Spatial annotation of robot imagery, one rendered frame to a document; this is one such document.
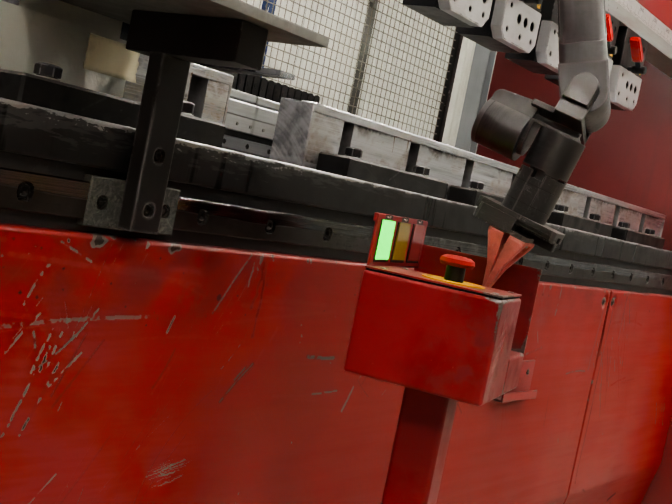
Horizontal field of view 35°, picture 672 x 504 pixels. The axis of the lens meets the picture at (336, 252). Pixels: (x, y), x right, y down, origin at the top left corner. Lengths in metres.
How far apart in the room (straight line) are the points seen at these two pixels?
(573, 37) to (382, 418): 0.62
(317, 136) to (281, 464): 0.46
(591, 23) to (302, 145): 0.43
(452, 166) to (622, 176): 1.30
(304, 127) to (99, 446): 0.57
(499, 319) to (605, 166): 2.02
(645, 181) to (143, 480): 2.14
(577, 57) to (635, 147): 1.82
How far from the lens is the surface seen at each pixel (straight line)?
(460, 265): 1.17
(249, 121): 1.77
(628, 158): 3.10
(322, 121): 1.50
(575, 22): 1.31
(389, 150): 1.66
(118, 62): 1.20
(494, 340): 1.13
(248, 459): 1.33
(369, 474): 1.59
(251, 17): 0.97
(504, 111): 1.27
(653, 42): 2.64
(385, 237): 1.19
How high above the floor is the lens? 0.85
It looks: 3 degrees down
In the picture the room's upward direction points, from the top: 11 degrees clockwise
